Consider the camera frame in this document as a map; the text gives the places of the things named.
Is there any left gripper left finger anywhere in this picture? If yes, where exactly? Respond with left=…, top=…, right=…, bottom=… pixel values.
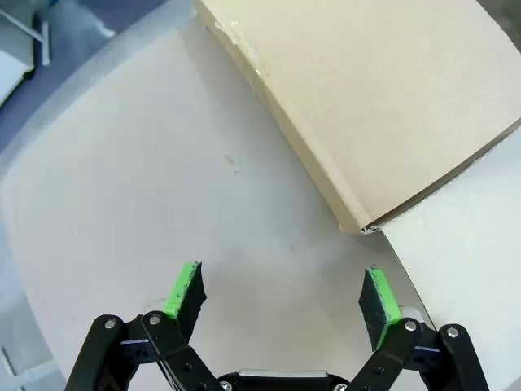
left=64, top=260, right=223, bottom=391

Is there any white metal frame bar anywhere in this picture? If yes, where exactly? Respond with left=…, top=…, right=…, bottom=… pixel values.
left=38, top=22, right=52, bottom=66

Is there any brown cardboard shipping box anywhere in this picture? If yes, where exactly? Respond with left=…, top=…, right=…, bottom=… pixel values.
left=194, top=0, right=521, bottom=237

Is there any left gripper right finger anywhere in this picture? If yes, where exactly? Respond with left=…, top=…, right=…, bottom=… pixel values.
left=348, top=266, right=489, bottom=391

